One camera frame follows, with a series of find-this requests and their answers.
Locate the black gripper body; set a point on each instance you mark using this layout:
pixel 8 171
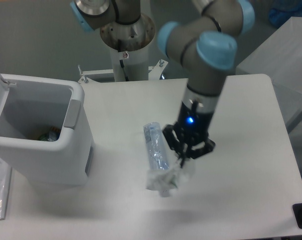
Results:
pixel 191 127

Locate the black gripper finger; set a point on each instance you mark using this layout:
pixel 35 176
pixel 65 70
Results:
pixel 194 153
pixel 174 136

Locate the crushed clear plastic bottle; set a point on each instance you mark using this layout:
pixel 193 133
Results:
pixel 158 161

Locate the clear plastic wrapper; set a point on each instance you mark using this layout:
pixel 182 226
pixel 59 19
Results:
pixel 169 176

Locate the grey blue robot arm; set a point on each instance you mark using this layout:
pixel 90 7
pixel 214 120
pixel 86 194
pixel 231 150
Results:
pixel 206 48

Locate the trash inside can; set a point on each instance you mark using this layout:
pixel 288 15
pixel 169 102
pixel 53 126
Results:
pixel 51 136

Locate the white trash can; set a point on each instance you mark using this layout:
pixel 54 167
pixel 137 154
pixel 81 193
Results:
pixel 29 107

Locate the blue bag in background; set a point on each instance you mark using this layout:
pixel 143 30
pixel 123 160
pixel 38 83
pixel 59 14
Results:
pixel 282 10

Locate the white mounting bracket frame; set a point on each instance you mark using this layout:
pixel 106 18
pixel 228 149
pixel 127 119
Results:
pixel 125 73

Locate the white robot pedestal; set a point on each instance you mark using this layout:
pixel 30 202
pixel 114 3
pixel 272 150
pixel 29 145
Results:
pixel 131 42

